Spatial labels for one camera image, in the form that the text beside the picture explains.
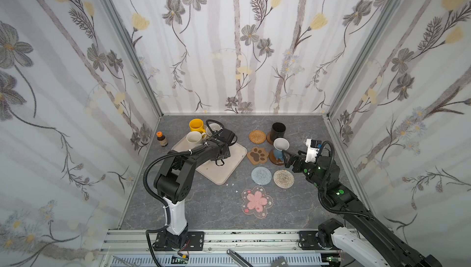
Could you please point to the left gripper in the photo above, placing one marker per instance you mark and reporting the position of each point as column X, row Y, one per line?
column 224, row 151

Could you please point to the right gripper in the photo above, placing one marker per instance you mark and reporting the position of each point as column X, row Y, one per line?
column 294, row 163

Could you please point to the lavender mug white inside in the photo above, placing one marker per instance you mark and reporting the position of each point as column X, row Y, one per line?
column 213, row 128

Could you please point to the blue floral mug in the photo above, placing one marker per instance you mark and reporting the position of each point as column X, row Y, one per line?
column 280, row 145

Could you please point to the white mug with handle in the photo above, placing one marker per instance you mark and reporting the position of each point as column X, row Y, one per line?
column 195, row 138

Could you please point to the yellow mug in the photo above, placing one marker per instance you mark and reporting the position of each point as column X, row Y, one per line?
column 197, row 125

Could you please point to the woven rattan round coaster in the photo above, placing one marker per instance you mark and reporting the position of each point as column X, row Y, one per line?
column 257, row 137

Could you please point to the grey round coaster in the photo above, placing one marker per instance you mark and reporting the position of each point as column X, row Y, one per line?
column 261, row 176

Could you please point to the black mug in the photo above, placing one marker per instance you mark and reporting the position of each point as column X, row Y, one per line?
column 278, row 130

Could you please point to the beige serving tray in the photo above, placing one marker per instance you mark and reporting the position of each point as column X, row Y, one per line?
column 219, row 173

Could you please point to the cork paw print coaster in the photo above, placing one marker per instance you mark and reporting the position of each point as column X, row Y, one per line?
column 257, row 156

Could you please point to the pink flower coaster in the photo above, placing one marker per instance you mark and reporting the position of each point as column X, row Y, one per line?
column 256, row 202

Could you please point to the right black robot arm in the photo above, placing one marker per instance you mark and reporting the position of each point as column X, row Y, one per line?
column 384, row 248

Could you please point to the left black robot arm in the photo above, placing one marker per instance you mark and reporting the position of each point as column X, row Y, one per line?
column 169, row 178

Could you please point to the small brown bottle orange cap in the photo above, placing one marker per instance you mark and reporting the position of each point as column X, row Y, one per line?
column 162, row 140

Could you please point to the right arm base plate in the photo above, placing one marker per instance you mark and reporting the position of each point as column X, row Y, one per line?
column 317, row 241

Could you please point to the aluminium frame rail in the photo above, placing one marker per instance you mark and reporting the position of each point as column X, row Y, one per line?
column 224, row 248

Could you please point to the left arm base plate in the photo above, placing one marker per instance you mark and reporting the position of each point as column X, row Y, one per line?
column 187, row 241

